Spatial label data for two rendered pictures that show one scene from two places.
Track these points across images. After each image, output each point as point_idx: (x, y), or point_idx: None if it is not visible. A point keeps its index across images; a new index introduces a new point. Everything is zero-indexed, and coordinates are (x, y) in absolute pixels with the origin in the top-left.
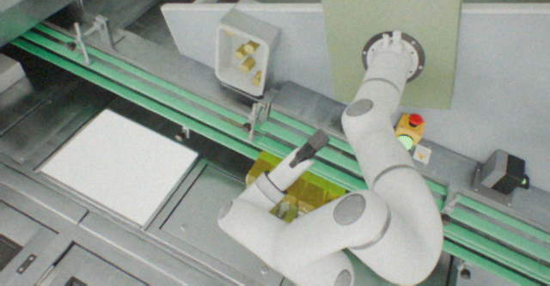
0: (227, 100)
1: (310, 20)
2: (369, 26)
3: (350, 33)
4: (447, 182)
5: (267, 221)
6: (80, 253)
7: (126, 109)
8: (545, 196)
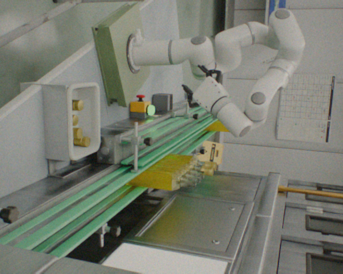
0: (90, 175)
1: (86, 61)
2: (124, 36)
3: (121, 45)
4: (170, 114)
5: (267, 74)
6: None
7: None
8: None
